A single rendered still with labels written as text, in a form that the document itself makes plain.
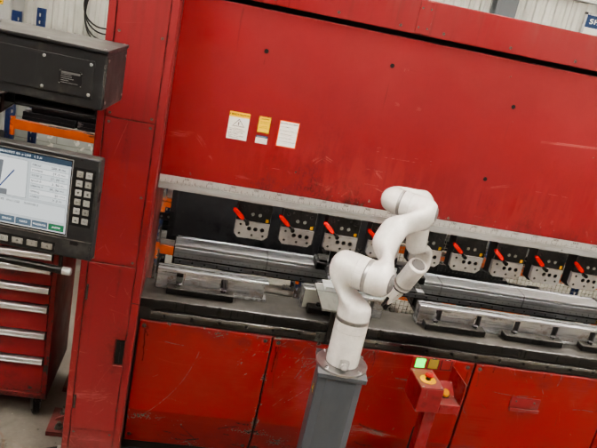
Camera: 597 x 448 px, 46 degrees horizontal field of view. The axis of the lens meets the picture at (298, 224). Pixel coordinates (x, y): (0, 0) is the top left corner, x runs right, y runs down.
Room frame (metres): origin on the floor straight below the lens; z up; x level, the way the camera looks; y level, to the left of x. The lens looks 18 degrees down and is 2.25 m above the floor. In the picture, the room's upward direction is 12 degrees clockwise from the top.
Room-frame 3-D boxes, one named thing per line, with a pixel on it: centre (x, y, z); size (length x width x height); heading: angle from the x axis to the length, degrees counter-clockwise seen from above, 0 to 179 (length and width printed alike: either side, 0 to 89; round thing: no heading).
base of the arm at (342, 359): (2.27, -0.26, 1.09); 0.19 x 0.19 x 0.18
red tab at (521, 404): (3.00, -1.25, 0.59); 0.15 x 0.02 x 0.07; 99
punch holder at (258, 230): (2.92, 0.20, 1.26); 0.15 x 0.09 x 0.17; 99
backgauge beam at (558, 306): (3.36, -0.56, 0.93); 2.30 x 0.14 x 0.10; 99
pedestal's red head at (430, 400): (2.71, -0.73, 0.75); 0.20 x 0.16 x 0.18; 103
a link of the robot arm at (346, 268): (2.28, -0.23, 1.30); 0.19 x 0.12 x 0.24; 65
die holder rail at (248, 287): (2.90, 0.33, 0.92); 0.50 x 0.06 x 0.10; 99
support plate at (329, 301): (2.85, -0.24, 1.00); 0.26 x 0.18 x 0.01; 9
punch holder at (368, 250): (3.02, -0.39, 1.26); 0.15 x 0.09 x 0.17; 99
